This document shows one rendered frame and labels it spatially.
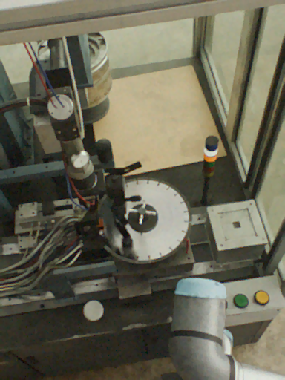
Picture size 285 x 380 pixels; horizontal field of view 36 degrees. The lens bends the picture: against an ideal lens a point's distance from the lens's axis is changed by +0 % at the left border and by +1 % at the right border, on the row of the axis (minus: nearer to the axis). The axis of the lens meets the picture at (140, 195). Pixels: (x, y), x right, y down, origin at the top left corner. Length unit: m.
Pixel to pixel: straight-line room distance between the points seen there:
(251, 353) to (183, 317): 1.45
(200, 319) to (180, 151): 1.13
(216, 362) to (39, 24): 0.73
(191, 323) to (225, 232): 0.69
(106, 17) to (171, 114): 1.61
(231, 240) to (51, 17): 1.21
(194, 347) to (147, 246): 0.63
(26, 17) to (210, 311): 0.71
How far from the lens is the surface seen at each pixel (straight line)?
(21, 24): 0.55
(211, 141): 1.51
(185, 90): 2.23
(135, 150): 2.00
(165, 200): 1.61
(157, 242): 1.53
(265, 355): 2.43
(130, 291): 1.61
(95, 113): 2.09
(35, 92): 1.20
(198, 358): 0.97
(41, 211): 1.77
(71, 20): 0.54
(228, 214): 1.65
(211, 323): 0.99
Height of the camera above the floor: 2.33
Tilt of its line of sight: 58 degrees down
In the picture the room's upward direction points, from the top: 7 degrees counter-clockwise
